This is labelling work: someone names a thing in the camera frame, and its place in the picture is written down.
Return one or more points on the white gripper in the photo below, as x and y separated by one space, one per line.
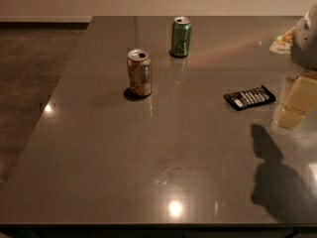
305 47

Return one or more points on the orange soda can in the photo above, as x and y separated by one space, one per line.
140 72

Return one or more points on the green soda can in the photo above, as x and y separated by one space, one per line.
180 37

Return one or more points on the crumpled snack bag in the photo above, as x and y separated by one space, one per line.
282 44

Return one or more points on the black snack bar wrapper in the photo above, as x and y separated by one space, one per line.
250 98

